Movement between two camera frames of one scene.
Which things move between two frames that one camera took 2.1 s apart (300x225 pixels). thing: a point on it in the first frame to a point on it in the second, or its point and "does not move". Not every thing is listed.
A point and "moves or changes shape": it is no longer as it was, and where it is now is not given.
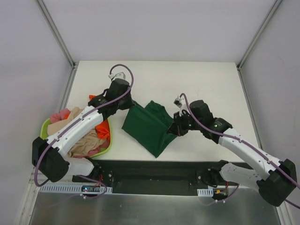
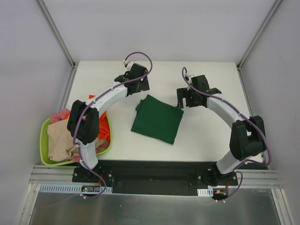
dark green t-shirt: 149,126 moves or changes shape
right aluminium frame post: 266,20 does not move
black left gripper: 128,102 to 142,83
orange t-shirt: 102,129 does not move
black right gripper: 178,126 to 183,98
